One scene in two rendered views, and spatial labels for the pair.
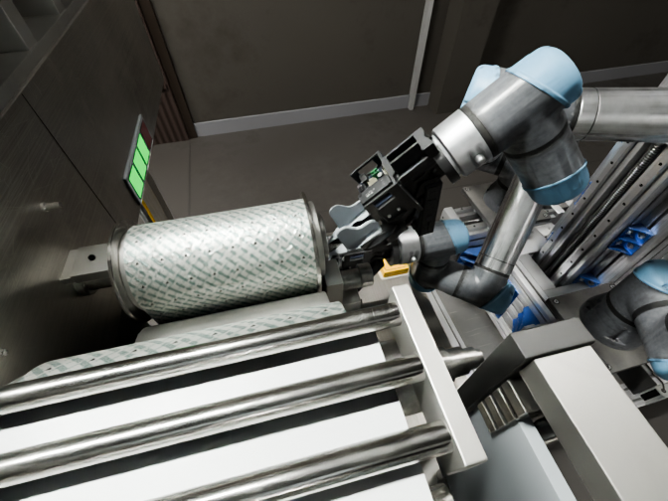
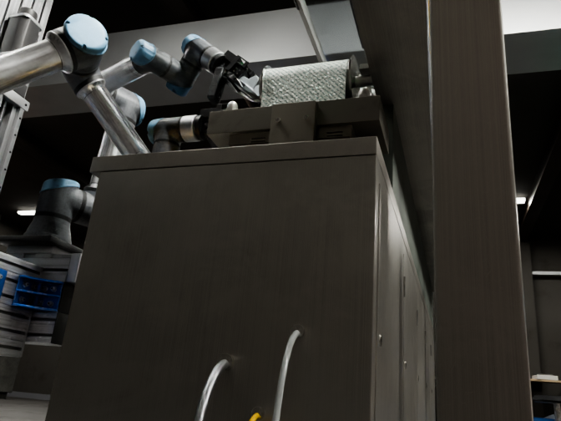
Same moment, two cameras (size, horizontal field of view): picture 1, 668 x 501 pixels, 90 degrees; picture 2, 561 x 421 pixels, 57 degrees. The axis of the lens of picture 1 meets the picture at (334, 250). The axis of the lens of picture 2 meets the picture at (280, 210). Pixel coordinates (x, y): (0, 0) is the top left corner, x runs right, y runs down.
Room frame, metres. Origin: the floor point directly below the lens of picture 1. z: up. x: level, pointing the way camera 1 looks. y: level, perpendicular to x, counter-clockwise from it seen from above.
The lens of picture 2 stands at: (1.41, 0.80, 0.40)
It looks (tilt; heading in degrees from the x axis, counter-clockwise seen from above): 20 degrees up; 213
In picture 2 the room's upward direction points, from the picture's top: 5 degrees clockwise
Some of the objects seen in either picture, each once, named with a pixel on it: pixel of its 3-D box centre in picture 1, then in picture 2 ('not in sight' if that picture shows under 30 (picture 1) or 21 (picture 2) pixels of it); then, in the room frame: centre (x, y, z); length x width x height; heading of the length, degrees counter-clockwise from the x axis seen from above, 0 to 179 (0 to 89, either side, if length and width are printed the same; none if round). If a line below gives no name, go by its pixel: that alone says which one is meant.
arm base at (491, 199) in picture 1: (510, 191); not in sight; (0.89, -0.61, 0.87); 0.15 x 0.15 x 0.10
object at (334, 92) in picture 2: not in sight; (300, 119); (0.37, 0.17, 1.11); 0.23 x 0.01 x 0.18; 103
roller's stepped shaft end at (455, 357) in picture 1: (449, 363); not in sight; (0.11, -0.11, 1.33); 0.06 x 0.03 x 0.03; 103
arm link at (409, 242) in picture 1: (403, 247); (194, 129); (0.44, -0.14, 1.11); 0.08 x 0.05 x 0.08; 13
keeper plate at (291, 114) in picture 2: not in sight; (292, 125); (0.56, 0.27, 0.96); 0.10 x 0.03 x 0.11; 103
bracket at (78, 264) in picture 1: (89, 261); (371, 69); (0.27, 0.32, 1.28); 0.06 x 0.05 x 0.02; 103
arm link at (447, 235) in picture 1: (437, 240); (169, 131); (0.46, -0.22, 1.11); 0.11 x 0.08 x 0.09; 103
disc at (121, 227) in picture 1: (137, 270); (354, 82); (0.28, 0.28, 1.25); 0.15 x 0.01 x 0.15; 13
